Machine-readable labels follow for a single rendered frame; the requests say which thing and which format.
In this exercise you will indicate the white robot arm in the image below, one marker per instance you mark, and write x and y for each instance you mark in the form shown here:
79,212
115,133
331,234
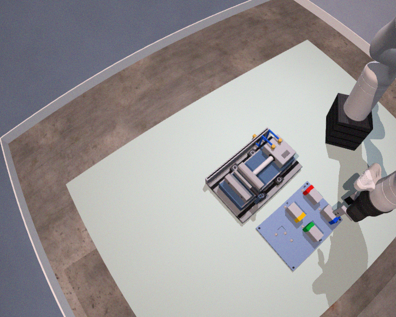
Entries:
372,84

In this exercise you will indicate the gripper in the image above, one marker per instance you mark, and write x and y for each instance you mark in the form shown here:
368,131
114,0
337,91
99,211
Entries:
371,201

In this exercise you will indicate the pale pink block with red end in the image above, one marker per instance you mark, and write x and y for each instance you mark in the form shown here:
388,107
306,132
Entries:
312,195

